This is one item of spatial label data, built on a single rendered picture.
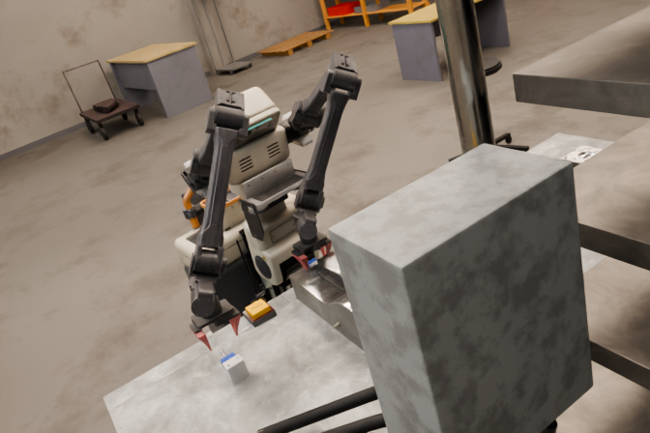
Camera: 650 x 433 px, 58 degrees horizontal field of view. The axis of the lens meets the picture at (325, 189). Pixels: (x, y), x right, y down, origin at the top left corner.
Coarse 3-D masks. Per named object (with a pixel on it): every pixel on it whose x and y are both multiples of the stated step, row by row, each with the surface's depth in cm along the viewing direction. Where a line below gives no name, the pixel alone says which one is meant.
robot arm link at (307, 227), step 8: (296, 200) 183; (296, 208) 182; (304, 208) 183; (312, 208) 185; (304, 216) 178; (312, 216) 178; (296, 224) 181; (304, 224) 176; (312, 224) 176; (304, 232) 177; (312, 232) 177
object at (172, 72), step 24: (144, 48) 913; (168, 48) 830; (192, 48) 823; (120, 72) 899; (144, 72) 822; (168, 72) 807; (192, 72) 829; (144, 96) 943; (168, 96) 813; (192, 96) 835
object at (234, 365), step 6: (222, 354) 164; (234, 354) 162; (222, 360) 161; (228, 360) 158; (234, 360) 157; (240, 360) 157; (222, 366) 161; (228, 366) 155; (234, 366) 155; (240, 366) 156; (246, 366) 157; (228, 372) 155; (234, 372) 156; (240, 372) 157; (246, 372) 158; (228, 378) 159; (234, 378) 156; (240, 378) 157; (234, 384) 157
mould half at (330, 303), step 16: (304, 272) 182; (336, 272) 177; (304, 288) 175; (320, 288) 172; (336, 288) 170; (320, 304) 168; (336, 304) 157; (336, 320) 163; (352, 320) 152; (352, 336) 157
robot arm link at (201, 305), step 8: (192, 256) 143; (192, 264) 143; (224, 264) 146; (192, 272) 145; (200, 272) 146; (224, 272) 146; (200, 280) 142; (208, 280) 143; (200, 288) 139; (208, 288) 140; (192, 296) 140; (200, 296) 138; (208, 296) 138; (192, 304) 138; (200, 304) 139; (208, 304) 139; (192, 312) 139; (200, 312) 139; (208, 312) 140
